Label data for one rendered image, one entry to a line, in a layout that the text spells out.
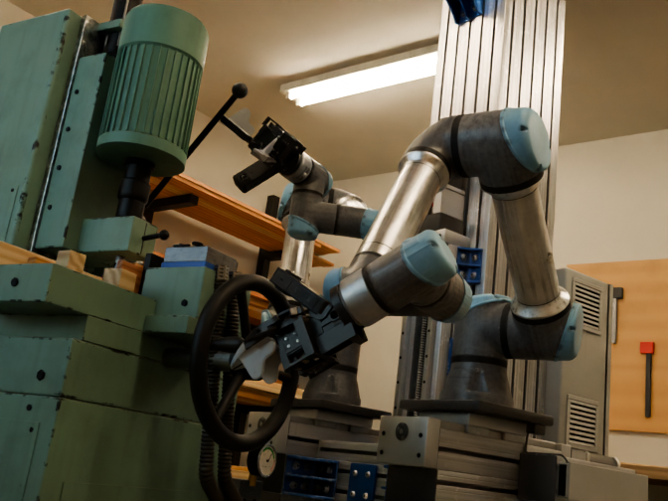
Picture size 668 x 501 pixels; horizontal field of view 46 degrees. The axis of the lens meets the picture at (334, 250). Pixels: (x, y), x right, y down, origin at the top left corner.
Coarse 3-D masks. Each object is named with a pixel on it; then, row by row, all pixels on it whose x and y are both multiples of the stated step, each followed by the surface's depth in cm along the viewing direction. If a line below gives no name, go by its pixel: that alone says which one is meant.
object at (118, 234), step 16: (96, 224) 154; (112, 224) 152; (128, 224) 150; (144, 224) 152; (80, 240) 155; (96, 240) 152; (112, 240) 150; (128, 240) 148; (96, 256) 156; (112, 256) 154; (128, 256) 152; (144, 256) 152
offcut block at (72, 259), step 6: (60, 252) 126; (66, 252) 125; (72, 252) 125; (78, 252) 126; (60, 258) 126; (66, 258) 125; (72, 258) 125; (78, 258) 126; (84, 258) 127; (60, 264) 125; (66, 264) 124; (72, 264) 125; (78, 264) 126; (78, 270) 126
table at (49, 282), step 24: (0, 264) 124; (24, 264) 122; (48, 264) 119; (0, 288) 123; (24, 288) 120; (48, 288) 118; (72, 288) 121; (96, 288) 126; (120, 288) 130; (0, 312) 133; (24, 312) 130; (48, 312) 127; (72, 312) 124; (96, 312) 126; (120, 312) 130; (144, 312) 135; (168, 336) 136; (192, 336) 132; (240, 336) 142
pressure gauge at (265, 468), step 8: (264, 448) 153; (272, 448) 156; (248, 456) 153; (256, 456) 152; (264, 456) 153; (272, 456) 156; (248, 464) 152; (256, 464) 151; (264, 464) 153; (272, 464) 156; (256, 472) 152; (264, 472) 153
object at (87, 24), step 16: (80, 32) 168; (96, 32) 171; (80, 48) 167; (96, 48) 171; (64, 96) 164; (64, 112) 163; (48, 160) 161; (48, 176) 159; (32, 240) 156; (48, 256) 158
